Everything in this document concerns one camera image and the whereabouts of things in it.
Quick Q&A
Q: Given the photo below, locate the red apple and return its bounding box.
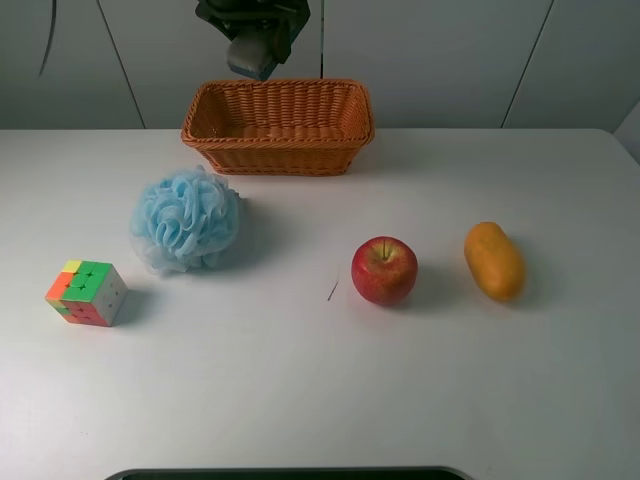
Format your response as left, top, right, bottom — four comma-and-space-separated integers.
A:
351, 236, 418, 306

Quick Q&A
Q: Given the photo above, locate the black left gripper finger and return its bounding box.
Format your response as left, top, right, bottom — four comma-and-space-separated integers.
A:
209, 17, 239, 41

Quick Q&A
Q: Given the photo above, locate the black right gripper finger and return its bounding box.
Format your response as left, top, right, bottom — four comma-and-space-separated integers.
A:
271, 19, 299, 64

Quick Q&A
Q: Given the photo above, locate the brown wicker basket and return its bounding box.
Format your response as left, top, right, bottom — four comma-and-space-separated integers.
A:
181, 79, 375, 177

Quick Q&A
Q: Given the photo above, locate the orange mango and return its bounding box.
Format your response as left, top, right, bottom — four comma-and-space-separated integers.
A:
463, 222, 526, 302

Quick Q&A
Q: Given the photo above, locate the blue mesh bath loofah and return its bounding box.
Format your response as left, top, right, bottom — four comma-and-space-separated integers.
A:
129, 166, 242, 274

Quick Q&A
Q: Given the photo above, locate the grey blue whiteboard eraser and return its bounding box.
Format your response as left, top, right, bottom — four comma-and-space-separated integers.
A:
226, 30, 278, 81

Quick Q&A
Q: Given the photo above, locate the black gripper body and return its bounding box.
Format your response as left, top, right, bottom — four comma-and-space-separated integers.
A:
195, 1, 310, 30

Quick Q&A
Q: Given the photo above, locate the colourful puzzle cube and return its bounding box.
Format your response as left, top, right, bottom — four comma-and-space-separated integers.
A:
45, 260, 128, 327

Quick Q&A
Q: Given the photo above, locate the black hanging cable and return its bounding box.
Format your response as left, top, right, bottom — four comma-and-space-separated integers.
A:
38, 0, 57, 78

